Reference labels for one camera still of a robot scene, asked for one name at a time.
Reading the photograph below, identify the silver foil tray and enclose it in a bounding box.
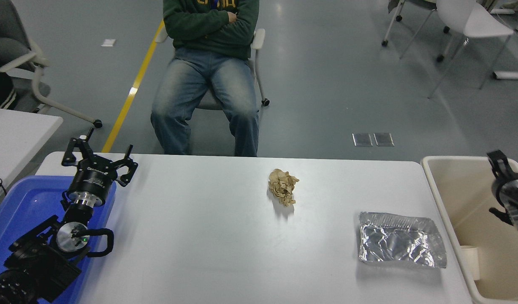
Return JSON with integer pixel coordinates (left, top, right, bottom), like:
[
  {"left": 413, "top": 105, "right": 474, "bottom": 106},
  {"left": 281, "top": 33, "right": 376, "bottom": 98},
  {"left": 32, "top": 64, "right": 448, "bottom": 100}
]
[{"left": 359, "top": 212, "right": 447, "bottom": 269}]

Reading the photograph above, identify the rolling chair with castors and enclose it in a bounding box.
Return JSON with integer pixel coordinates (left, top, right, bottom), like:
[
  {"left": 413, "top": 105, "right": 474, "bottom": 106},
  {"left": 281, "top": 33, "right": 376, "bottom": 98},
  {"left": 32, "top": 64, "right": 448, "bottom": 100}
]
[{"left": 382, "top": 0, "right": 451, "bottom": 63}]

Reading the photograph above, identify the tan paper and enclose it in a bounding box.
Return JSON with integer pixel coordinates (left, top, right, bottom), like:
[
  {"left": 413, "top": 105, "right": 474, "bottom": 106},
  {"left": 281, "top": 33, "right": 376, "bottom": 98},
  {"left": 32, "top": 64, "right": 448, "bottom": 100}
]
[{"left": 268, "top": 168, "right": 300, "bottom": 207}]

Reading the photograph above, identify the large pale plastic bin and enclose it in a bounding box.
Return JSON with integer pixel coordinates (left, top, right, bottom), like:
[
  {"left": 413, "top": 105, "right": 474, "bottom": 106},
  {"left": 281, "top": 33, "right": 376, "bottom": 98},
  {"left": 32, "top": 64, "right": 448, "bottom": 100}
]
[{"left": 422, "top": 155, "right": 518, "bottom": 304}]

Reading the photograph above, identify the grey office chair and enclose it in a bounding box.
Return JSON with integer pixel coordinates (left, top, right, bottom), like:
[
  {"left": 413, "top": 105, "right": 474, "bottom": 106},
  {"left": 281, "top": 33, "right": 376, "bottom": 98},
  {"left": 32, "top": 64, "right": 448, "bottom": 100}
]
[{"left": 0, "top": 0, "right": 102, "bottom": 128}]

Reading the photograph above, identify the white paper cup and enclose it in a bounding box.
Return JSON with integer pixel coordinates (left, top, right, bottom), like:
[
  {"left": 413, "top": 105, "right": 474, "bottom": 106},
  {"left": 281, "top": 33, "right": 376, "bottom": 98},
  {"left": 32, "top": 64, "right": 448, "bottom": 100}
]
[{"left": 460, "top": 246, "right": 481, "bottom": 281}]

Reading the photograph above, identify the blue plastic tray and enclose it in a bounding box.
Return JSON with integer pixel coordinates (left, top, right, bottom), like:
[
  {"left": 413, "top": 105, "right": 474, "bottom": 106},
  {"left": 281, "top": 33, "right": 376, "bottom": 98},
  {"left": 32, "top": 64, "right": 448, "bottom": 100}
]
[{"left": 0, "top": 175, "right": 118, "bottom": 304}]

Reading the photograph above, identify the white chair with metal legs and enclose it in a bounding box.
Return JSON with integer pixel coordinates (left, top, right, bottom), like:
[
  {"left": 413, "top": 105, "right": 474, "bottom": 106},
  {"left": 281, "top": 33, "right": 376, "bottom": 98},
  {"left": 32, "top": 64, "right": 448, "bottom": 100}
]
[{"left": 428, "top": 0, "right": 515, "bottom": 98}]

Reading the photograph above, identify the white side table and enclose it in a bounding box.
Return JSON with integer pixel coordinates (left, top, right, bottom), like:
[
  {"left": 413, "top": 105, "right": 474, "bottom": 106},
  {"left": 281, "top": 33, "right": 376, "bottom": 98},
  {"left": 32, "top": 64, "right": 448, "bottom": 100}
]
[{"left": 0, "top": 107, "right": 63, "bottom": 199}]

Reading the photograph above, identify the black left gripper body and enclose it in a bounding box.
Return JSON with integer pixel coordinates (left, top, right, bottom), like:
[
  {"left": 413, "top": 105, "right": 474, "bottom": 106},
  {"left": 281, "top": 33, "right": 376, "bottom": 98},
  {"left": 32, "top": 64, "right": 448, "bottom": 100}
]
[{"left": 68, "top": 163, "right": 118, "bottom": 199}]

